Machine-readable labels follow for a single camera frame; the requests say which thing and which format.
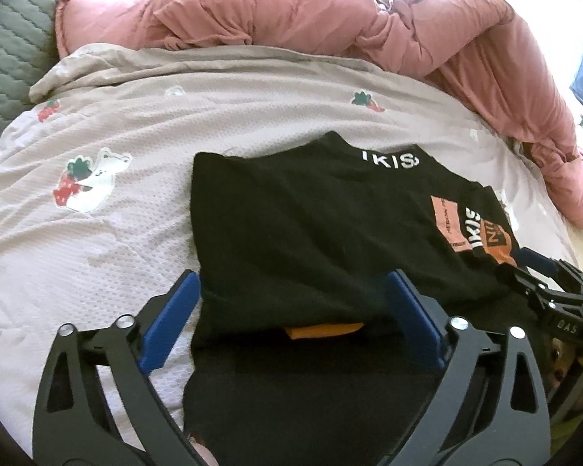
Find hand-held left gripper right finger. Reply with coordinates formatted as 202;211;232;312
386;269;552;466

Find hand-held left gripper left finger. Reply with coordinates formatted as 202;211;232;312
31;269;209;466

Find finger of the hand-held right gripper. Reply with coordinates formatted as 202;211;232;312
514;247;583;302
494;263;564;321

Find black printed t-shirt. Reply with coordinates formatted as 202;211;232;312
182;130;550;466

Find person's right hand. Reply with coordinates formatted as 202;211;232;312
546;341;578;390

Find person's left hand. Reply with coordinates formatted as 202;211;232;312
189;447;220;466

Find beige printed blanket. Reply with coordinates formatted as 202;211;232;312
0;43;583;447

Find grey quilted headboard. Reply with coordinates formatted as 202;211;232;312
0;0;205;173

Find pink duvet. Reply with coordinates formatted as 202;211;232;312
53;0;583;230

